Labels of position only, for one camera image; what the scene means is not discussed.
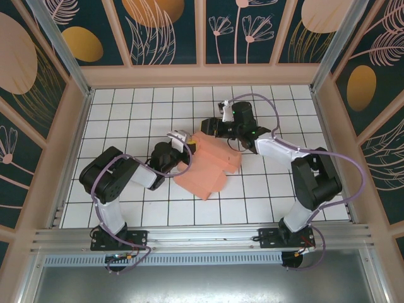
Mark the pink paper box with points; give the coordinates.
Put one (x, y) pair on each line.
(208, 164)

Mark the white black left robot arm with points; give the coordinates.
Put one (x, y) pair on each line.
(107, 176)

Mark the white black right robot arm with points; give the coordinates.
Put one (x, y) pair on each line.
(315, 186)

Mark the yellow power connector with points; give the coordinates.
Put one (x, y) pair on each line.
(299, 253)
(129, 259)

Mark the cream disc gold lines panel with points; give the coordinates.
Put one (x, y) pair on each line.
(315, 19)

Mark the grey metal sheet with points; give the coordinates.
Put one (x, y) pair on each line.
(205, 284)

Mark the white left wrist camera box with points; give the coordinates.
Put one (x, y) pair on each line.
(178, 139)

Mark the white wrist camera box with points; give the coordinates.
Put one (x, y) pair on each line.
(226, 113)
(178, 139)

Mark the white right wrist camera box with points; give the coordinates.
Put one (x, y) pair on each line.
(226, 113)

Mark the aluminium side rail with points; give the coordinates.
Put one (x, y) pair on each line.
(80, 126)
(323, 126)

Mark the pink flowers wall panel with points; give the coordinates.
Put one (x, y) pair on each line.
(243, 31)

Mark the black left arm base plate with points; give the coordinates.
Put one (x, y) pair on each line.
(139, 238)

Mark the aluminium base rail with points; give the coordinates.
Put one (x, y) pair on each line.
(205, 236)

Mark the aluminium corner post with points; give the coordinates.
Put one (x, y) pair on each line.
(63, 50)
(334, 44)

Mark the gold disc leaves wall panel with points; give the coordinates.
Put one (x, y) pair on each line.
(151, 28)

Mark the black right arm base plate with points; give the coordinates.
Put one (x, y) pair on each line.
(268, 240)

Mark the gold oval fern wall panel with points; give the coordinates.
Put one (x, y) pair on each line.
(363, 85)

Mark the gold oval feather wall panel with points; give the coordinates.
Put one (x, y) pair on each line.
(82, 44)

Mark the single flower wall panel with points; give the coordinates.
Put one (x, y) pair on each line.
(12, 164)

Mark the pink ferns wall panel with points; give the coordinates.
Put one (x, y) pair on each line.
(385, 164)

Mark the cream oval wall panel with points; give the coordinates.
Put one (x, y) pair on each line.
(19, 63)

